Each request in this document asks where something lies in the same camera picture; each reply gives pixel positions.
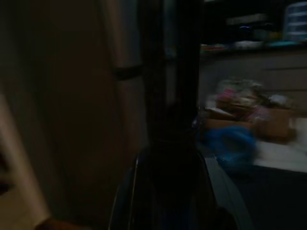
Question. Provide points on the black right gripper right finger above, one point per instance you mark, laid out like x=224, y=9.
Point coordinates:
x=223, y=196

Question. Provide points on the blue plastic bag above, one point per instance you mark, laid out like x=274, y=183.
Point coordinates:
x=230, y=146

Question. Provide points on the brown cardboard box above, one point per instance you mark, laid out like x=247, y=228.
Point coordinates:
x=273, y=127

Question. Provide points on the silver refrigerator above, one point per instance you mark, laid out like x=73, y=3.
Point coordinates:
x=124, y=36

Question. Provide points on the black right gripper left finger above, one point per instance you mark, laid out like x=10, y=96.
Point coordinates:
x=134, y=191

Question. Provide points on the pink and white clutter pile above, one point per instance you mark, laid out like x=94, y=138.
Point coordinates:
x=242, y=95

